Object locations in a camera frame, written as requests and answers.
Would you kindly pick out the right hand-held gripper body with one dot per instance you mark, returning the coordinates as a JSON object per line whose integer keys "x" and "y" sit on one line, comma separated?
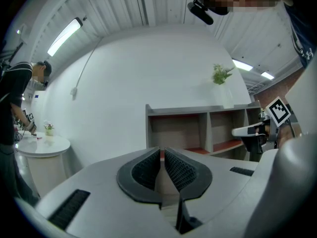
{"x": 278, "y": 111}

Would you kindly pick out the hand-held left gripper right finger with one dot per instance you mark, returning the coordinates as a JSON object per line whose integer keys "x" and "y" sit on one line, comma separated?
{"x": 218, "y": 195}

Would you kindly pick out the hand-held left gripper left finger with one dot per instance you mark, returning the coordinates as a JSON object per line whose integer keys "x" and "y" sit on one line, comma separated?
{"x": 111, "y": 202}

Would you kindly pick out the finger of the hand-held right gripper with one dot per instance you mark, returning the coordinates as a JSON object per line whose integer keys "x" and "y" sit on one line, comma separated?
{"x": 245, "y": 131}

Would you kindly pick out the grey wooden shelf desk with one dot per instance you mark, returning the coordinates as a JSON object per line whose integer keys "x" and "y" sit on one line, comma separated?
{"x": 173, "y": 133}

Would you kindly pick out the rectangular ceiling light panel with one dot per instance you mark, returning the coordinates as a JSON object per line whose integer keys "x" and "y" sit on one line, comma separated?
{"x": 242, "y": 65}
{"x": 267, "y": 75}

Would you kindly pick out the white vase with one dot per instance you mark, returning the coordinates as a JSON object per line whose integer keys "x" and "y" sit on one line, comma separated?
{"x": 225, "y": 98}

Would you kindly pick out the person's navy clothing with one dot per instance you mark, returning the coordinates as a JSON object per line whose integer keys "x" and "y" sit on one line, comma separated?
{"x": 302, "y": 33}

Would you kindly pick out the small potted pink flowers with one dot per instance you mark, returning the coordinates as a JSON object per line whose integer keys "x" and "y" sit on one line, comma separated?
{"x": 49, "y": 129}

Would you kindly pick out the long ceiling light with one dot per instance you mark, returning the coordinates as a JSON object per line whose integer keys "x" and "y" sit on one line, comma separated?
{"x": 64, "y": 37}

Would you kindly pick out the white round pedestal table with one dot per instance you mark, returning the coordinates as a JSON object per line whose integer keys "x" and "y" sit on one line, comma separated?
{"x": 44, "y": 152}

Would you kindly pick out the white wall socket box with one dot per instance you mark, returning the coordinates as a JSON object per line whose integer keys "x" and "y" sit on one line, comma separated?
{"x": 74, "y": 93}

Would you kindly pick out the black head-mounted camera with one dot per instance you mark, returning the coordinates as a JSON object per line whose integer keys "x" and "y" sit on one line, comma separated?
{"x": 200, "y": 11}

